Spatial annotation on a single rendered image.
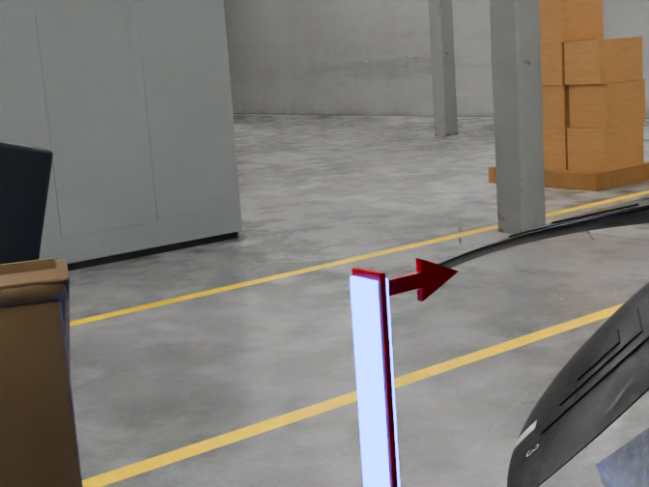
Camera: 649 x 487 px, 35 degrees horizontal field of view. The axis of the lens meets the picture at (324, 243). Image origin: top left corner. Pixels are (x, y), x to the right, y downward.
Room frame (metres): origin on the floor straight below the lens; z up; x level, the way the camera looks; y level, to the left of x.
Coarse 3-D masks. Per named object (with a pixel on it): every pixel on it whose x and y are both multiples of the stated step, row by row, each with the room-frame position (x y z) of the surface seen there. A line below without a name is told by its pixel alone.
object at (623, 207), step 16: (608, 208) 0.68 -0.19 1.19; (624, 208) 0.67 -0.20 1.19; (640, 208) 0.52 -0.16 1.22; (560, 224) 0.55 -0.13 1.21; (576, 224) 0.54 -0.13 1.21; (592, 224) 0.54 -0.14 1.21; (608, 224) 0.55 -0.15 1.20; (624, 224) 0.56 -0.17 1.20; (512, 240) 0.57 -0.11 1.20; (528, 240) 0.57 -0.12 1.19; (464, 256) 0.60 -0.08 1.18; (480, 256) 0.66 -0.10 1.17
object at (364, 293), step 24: (360, 288) 0.53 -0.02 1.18; (360, 312) 0.53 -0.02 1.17; (360, 336) 0.53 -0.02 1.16; (360, 360) 0.53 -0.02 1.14; (360, 384) 0.53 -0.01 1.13; (360, 408) 0.54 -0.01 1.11; (384, 408) 0.52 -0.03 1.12; (360, 432) 0.54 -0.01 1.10; (384, 432) 0.52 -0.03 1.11; (384, 456) 0.52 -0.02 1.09; (384, 480) 0.52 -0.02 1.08
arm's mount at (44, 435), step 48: (0, 288) 0.47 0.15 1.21; (48, 288) 0.48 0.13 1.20; (0, 336) 0.48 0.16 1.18; (48, 336) 0.49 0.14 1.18; (0, 384) 0.48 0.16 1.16; (48, 384) 0.48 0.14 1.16; (0, 432) 0.48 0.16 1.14; (48, 432) 0.48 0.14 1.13; (0, 480) 0.48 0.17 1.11; (48, 480) 0.48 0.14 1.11
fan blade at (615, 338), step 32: (640, 288) 0.91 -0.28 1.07; (608, 320) 0.93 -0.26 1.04; (640, 320) 0.86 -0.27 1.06; (608, 352) 0.87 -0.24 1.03; (640, 352) 0.83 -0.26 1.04; (576, 384) 0.88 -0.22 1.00; (608, 384) 0.83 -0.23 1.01; (640, 384) 0.80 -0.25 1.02; (544, 416) 0.89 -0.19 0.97; (576, 416) 0.84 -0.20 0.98; (608, 416) 0.80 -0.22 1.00; (544, 448) 0.84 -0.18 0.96; (576, 448) 0.80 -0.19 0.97; (512, 480) 0.84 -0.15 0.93; (544, 480) 0.80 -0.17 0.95
